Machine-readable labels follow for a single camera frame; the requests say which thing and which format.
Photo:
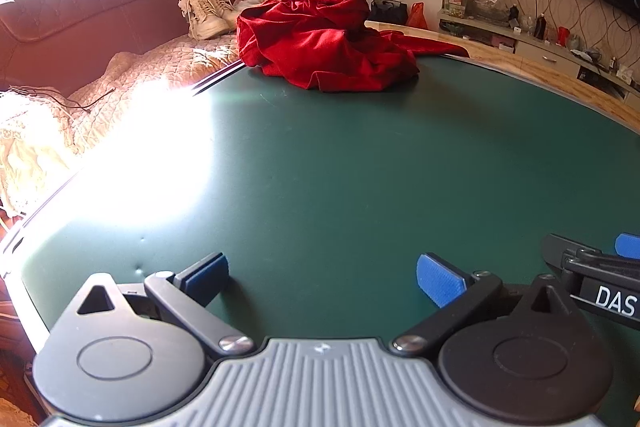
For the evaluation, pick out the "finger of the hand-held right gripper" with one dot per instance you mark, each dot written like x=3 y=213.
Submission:
x=562 y=252
x=629 y=246

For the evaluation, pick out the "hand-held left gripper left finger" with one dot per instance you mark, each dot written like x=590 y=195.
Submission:
x=210 y=274

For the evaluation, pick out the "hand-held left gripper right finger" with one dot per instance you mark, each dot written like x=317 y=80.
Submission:
x=440 y=277

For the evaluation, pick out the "red knitted pants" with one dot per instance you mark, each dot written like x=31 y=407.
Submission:
x=310 y=52

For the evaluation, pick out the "white television cabinet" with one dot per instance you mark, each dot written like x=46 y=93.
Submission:
x=545 y=49

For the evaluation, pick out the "beige quilted sofa cover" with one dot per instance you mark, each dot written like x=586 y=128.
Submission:
x=165 y=67

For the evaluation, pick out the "red jug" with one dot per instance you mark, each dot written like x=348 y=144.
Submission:
x=563 y=37

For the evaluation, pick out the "brown glass bottle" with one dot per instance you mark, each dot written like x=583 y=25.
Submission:
x=541 y=26

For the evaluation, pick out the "dark glass bottle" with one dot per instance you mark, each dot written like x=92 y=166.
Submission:
x=513 y=16

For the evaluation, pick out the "white sneaker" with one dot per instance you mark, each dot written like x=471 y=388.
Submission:
x=205 y=19
x=227 y=4

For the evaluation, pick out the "orange plastic bag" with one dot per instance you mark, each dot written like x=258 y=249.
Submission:
x=417 y=16

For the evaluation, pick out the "stack of small boxes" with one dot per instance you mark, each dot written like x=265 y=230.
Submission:
x=456 y=4

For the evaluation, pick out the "black bag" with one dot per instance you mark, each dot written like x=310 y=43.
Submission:
x=387 y=12

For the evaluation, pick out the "brown leather sofa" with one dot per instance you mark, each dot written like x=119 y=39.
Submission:
x=75 y=7

